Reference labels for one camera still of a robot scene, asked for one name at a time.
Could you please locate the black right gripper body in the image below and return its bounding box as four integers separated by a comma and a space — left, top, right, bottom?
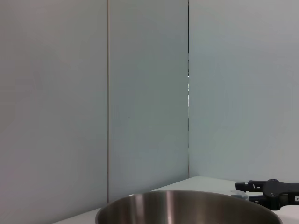
263, 179, 299, 210

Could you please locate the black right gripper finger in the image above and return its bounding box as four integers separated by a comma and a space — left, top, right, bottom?
248, 195, 269, 206
235, 179, 267, 192

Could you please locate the clear plastic measuring cup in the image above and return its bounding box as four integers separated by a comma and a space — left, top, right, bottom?
230, 189, 249, 201

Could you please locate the stainless steel mixing bowl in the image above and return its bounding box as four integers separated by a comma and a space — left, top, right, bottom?
95, 190, 285, 224

